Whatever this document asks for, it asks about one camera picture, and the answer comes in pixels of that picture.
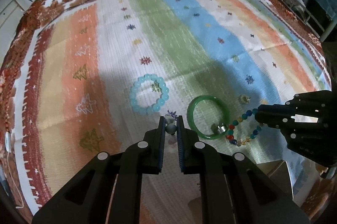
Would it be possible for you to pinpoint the white bead bracelet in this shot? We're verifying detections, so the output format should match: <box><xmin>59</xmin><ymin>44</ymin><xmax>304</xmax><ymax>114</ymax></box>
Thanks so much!
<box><xmin>164</xmin><ymin>115</ymin><xmax>178</xmax><ymax>136</ymax></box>

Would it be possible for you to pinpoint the striped colourful cloth mat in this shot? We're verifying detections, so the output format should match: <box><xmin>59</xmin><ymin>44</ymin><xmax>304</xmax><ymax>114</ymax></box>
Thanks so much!
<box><xmin>13</xmin><ymin>0</ymin><xmax>331</xmax><ymax>213</ymax></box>

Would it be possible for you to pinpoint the silver metal tin box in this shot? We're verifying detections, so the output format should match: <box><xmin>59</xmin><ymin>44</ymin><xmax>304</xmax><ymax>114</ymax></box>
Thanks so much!
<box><xmin>188</xmin><ymin>159</ymin><xmax>294</xmax><ymax>224</ymax></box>

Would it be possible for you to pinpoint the silver ring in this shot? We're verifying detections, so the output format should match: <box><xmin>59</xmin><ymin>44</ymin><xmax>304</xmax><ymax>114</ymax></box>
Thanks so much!
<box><xmin>211</xmin><ymin>123</ymin><xmax>229</xmax><ymax>136</ymax></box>

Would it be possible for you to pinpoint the green jade bangle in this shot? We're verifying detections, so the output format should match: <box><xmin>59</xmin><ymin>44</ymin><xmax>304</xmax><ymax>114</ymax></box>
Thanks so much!
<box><xmin>186</xmin><ymin>95</ymin><xmax>230</xmax><ymax>140</ymax></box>

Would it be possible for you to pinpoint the multicolour bead bracelet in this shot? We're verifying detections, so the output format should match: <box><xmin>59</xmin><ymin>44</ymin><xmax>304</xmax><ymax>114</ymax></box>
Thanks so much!
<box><xmin>225</xmin><ymin>107</ymin><xmax>263</xmax><ymax>147</ymax></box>

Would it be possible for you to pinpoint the white wooden headboard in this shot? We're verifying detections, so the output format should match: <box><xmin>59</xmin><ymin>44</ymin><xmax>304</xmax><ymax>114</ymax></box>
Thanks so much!
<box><xmin>1</xmin><ymin>0</ymin><xmax>25</xmax><ymax>27</ymax></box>

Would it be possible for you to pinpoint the light blue bead bracelet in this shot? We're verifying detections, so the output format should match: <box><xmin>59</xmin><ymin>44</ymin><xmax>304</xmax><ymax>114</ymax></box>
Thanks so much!
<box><xmin>129</xmin><ymin>75</ymin><xmax>170</xmax><ymax>116</ymax></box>

